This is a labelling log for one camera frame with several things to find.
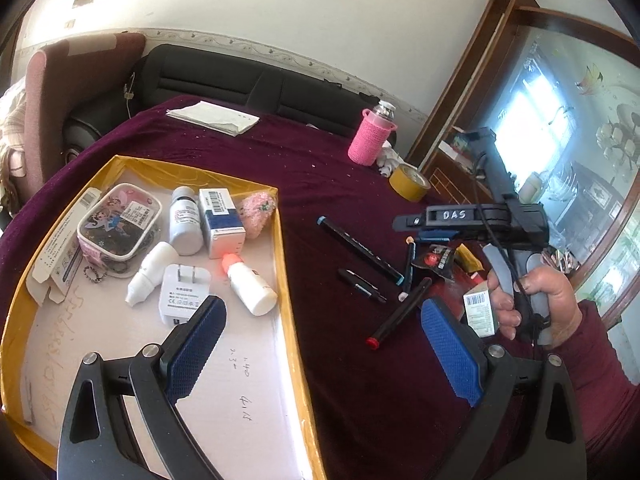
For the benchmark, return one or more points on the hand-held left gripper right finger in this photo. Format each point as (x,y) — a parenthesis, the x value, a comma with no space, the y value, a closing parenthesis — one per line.
(450,350)

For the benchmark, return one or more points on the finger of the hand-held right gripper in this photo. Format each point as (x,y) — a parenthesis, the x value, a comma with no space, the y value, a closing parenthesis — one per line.
(435,234)
(410,221)

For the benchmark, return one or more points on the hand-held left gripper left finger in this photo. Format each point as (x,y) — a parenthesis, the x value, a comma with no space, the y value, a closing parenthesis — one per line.
(195,345)

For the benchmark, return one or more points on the white charger plug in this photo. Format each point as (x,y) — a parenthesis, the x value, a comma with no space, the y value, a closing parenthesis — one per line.
(180,295)

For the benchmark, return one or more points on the black marker blue ends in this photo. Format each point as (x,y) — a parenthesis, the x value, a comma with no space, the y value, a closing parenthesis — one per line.
(360,251)

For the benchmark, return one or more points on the black marker red cap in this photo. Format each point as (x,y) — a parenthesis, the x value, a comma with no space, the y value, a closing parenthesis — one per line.
(400,310)

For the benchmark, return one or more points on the yellow-edged cardboard tray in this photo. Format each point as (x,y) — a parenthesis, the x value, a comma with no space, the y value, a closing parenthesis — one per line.
(240,410)

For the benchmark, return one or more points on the short black pen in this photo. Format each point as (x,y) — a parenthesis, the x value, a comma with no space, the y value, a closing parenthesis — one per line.
(362,285)

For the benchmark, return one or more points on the white bottle orange cap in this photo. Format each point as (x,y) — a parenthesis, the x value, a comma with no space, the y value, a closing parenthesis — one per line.
(252,290)

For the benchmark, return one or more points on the small white dropper bottle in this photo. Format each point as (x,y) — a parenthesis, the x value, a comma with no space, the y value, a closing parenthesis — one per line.
(150,270)

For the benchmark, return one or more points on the clear cartoon pencil case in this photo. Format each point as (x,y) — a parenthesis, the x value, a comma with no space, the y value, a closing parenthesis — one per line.
(115,220)

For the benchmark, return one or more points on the white orange carton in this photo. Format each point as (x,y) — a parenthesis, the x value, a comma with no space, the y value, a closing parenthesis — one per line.
(55,255)

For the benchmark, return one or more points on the person's right hand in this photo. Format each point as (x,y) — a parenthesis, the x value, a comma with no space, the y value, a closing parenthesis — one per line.
(560,300)

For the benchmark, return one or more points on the black red snack packet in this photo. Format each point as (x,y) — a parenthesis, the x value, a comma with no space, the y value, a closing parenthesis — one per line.
(440,260)

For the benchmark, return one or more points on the yellow tape roll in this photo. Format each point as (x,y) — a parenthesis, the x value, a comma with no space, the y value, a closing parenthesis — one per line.
(407,187)

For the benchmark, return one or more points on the thin black pen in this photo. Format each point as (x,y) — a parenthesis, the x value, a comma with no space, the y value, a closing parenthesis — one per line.
(407,270)

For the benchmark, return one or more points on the small white carton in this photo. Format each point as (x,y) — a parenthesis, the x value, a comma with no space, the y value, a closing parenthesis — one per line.
(480,312)

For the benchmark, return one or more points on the white crumpled tissue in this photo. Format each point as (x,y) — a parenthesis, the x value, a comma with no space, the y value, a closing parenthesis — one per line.
(389,160)

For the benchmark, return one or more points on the pink knitted bottle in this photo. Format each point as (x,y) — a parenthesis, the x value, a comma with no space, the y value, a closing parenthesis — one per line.
(370,140)

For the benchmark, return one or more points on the wooden glass cabinet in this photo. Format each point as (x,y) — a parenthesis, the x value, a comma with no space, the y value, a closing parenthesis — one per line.
(575,125)

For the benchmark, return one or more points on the white bottle grey cap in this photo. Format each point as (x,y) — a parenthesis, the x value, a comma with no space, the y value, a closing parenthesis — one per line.
(185,230)

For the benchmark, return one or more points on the blue white box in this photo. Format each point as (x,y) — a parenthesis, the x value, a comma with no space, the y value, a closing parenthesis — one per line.
(222,220)

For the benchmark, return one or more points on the pink knitted pouch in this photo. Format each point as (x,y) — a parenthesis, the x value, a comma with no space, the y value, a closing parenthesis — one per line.
(257,212)

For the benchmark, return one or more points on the stack of white papers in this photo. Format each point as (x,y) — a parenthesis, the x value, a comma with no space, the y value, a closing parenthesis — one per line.
(210,115)

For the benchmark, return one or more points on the black sofa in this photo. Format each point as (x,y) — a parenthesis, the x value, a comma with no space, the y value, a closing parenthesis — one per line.
(200,75)

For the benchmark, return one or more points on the patterned cloth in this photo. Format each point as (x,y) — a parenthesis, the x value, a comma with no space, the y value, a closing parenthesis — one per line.
(12,125)

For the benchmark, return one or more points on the maroon armchair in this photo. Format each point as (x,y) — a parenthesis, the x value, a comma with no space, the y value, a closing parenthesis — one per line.
(55,90)

